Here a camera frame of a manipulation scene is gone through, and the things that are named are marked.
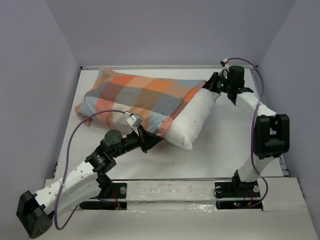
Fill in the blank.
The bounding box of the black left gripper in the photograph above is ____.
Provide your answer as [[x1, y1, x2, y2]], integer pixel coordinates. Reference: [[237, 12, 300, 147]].
[[110, 123, 161, 158]]

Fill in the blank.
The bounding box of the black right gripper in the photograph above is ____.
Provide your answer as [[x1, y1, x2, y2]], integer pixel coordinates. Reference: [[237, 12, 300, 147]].
[[199, 71, 233, 95]]

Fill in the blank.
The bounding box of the white pillow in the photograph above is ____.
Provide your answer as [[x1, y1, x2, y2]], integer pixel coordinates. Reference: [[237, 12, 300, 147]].
[[164, 88, 221, 151]]

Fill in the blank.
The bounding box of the orange blue checked pillowcase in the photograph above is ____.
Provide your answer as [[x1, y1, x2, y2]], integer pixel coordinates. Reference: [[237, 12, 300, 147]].
[[75, 67, 206, 136]]

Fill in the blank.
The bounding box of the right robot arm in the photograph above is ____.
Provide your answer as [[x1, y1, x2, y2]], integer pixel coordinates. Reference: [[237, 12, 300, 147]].
[[204, 65, 290, 196]]

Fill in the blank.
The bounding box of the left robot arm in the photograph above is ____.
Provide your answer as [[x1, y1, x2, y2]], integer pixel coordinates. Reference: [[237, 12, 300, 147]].
[[16, 126, 163, 239]]

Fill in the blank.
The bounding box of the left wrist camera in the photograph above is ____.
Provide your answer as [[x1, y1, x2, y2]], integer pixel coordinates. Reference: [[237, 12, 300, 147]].
[[126, 113, 143, 135]]

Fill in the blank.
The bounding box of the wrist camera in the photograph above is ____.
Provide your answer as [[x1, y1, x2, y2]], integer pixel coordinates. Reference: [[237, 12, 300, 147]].
[[126, 113, 143, 135], [220, 58, 230, 72]]

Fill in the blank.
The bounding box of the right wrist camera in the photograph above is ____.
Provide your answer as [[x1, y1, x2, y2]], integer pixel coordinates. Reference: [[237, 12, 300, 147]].
[[220, 58, 230, 72]]

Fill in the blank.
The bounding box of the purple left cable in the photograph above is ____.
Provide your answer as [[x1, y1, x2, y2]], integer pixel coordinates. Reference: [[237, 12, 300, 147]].
[[53, 109, 130, 231]]

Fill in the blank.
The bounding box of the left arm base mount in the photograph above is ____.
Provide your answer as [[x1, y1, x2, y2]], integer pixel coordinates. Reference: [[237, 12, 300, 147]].
[[79, 181, 128, 211]]

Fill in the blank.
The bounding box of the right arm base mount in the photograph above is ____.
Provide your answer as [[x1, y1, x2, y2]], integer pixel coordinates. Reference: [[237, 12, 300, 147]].
[[213, 175, 263, 210]]

